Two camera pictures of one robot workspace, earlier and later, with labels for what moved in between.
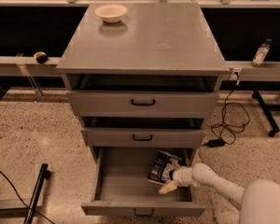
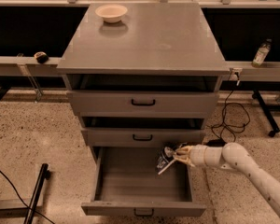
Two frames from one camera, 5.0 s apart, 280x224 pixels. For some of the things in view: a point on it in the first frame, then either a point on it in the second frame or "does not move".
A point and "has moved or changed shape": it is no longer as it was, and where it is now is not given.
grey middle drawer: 143,137 does not move
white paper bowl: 111,13 does not move
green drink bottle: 261,53 does not move
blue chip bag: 160,171 has moved or changed shape
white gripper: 179,176 -> 198,156
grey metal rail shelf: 23,66 does not move
